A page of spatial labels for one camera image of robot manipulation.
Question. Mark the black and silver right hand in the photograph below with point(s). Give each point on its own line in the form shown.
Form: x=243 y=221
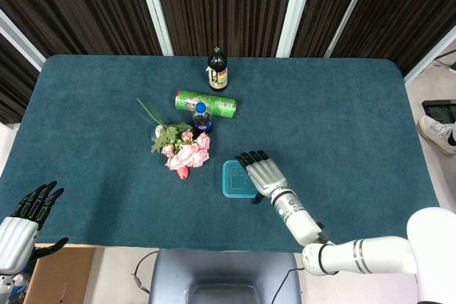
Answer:
x=265 y=177

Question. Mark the black and silver left hand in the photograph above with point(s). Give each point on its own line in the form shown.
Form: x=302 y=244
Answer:
x=16 y=240

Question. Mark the blue translucent plastic lid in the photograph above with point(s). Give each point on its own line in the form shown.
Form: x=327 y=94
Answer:
x=235 y=183

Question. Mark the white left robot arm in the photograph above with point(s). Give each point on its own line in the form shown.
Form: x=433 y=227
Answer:
x=4 y=281

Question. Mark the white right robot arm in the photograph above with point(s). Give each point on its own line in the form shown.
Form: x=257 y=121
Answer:
x=299 y=222

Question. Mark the brown cardboard box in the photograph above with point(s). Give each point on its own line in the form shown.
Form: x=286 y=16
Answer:
x=60 y=275

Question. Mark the pink artificial rose bouquet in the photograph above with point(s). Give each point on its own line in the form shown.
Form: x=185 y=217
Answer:
x=187 y=154

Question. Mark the red artificial tulip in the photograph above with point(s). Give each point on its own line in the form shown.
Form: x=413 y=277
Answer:
x=183 y=173

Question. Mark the green chips can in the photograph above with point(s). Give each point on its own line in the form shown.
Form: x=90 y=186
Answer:
x=221 y=106

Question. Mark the cola bottle with blue cap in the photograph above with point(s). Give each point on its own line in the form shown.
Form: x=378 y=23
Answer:
x=202 y=119

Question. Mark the dark sauce bottle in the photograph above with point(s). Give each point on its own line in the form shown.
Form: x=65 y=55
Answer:
x=217 y=69

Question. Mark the teal velvet tablecloth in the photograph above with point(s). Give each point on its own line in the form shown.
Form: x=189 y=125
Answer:
x=89 y=122

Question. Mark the white sneaker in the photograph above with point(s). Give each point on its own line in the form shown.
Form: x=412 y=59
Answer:
x=434 y=131

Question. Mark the black flat device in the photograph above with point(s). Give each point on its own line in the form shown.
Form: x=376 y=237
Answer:
x=436 y=108

